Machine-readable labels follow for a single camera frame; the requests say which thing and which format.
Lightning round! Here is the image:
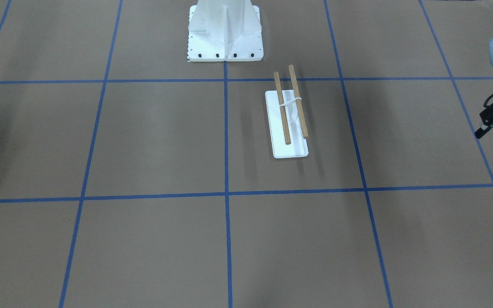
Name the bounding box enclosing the white towel rack base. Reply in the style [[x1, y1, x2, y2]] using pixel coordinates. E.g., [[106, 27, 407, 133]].
[[265, 89, 309, 159]]

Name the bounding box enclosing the wooden rack rod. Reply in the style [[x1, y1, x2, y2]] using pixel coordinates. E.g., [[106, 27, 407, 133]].
[[273, 71, 291, 145], [288, 64, 309, 139]]

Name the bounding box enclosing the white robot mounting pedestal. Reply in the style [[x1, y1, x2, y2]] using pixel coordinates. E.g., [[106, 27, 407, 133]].
[[187, 0, 264, 62]]

